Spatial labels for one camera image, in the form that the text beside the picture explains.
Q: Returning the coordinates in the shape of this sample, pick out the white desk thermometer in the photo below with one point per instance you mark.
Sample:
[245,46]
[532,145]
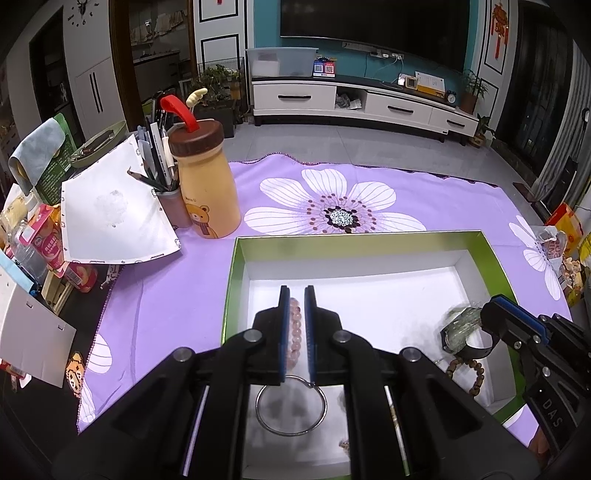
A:
[408,81]

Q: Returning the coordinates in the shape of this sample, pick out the white power strip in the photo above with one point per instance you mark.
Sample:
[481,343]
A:
[374,50]

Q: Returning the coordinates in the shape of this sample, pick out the purple floral tablecloth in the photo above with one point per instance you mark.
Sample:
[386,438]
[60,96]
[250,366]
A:
[184,286]

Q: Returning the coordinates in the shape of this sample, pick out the yellow bear bottle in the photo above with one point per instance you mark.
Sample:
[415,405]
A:
[207,184]

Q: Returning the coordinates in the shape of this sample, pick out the clear plastic bottle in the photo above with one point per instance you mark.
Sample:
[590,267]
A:
[30,256]

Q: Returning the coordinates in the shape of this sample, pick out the small potted plant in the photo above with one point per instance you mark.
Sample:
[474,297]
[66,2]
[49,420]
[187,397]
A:
[482,134]

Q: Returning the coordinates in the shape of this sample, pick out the yellow snack bag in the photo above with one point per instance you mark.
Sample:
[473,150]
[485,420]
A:
[568,221]

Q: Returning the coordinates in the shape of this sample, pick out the tall potted plant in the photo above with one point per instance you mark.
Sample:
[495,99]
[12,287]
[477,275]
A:
[472,92]

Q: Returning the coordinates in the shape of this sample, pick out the silver bangle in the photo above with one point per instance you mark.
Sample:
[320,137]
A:
[288,432]

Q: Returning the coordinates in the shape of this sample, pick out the blue sign stand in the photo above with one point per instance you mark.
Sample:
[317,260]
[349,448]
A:
[324,67]

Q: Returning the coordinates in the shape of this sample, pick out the caged green plants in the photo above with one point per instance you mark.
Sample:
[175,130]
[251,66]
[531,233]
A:
[217,99]

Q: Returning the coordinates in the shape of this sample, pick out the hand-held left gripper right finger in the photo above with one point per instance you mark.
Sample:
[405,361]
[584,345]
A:
[310,332]

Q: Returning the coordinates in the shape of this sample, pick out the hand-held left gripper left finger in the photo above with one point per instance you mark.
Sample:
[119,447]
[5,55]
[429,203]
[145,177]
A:
[282,332]

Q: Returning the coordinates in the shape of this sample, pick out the white paper sheet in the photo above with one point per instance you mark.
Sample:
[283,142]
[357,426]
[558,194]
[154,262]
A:
[115,230]

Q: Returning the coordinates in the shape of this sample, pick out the black wristwatch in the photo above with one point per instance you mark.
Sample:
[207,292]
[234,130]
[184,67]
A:
[480,352]

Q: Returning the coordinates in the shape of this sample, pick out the bunch of pens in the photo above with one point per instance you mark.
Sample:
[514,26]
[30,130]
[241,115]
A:
[159,152]

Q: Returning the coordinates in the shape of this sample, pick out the black television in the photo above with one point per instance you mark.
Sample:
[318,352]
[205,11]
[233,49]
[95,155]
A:
[374,27]

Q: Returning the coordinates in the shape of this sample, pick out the white cardboard box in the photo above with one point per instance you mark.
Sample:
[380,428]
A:
[32,332]

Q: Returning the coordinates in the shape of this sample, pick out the red knot wall ornament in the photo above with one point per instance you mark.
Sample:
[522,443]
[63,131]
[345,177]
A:
[499,23]

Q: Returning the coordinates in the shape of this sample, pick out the small black alarm clock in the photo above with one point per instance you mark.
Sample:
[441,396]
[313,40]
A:
[451,97]

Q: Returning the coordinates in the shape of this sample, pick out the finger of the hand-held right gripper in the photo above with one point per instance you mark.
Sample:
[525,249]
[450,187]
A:
[501,327]
[521,318]

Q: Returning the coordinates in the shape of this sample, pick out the green packet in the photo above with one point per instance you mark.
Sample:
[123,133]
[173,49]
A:
[57,170]

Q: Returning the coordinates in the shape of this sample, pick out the black wall clock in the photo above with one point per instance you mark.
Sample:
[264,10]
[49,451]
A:
[81,9]

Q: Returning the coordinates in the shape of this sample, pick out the grey striped curtain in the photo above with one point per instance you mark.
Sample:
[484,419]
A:
[561,157]

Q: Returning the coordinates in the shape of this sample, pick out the grey pen cup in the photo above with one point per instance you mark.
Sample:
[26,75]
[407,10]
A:
[173,207]

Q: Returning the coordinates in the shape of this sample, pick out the green cardboard box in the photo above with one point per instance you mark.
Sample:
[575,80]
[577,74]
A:
[369,286]

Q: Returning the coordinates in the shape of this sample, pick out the yellow and white box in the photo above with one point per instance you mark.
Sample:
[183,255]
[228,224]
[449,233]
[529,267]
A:
[430,84]

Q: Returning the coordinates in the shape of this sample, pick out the white plastic snack bag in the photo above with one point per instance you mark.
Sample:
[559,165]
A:
[554,244]

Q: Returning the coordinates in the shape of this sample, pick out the white TV cabinet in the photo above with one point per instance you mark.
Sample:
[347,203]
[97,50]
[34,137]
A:
[300,99]

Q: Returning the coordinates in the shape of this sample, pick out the clear storage bin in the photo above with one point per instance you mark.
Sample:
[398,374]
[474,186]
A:
[281,62]

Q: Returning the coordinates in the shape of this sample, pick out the green tray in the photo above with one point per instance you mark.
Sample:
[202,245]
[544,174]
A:
[99,145]

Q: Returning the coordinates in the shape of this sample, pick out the grey cloth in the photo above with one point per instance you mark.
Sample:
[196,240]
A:
[39,147]

